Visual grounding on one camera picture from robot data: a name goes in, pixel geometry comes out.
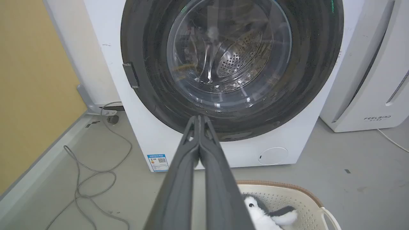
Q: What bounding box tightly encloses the cream perforated laundry basket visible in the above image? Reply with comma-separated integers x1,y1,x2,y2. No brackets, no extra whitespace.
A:
236,180,342,230

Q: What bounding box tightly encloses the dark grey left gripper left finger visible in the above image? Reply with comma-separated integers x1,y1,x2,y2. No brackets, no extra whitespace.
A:
143,116,201,230

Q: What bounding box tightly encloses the grey power cable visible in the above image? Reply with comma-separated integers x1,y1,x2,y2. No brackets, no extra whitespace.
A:
45,102,133,230

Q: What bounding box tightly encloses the white air purifier appliance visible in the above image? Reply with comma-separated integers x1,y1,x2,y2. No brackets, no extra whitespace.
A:
320,0,409,133

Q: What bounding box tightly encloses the white and grey plush toy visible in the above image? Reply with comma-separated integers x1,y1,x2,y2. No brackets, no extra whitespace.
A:
242,194,299,230

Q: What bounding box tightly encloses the dark round washer door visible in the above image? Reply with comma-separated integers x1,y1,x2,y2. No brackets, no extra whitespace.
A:
120,0,344,142

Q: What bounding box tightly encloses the blue energy label sticker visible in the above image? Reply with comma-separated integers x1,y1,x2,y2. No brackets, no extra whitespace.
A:
147,154,169,172

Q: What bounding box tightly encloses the white power cord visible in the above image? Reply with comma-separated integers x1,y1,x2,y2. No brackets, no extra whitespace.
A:
377,128,409,153

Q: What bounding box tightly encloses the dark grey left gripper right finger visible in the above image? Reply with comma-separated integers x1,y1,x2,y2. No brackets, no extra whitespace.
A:
199,115,256,230

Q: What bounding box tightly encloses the white front-load washing machine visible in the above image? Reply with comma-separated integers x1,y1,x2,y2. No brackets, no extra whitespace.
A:
43,0,365,173

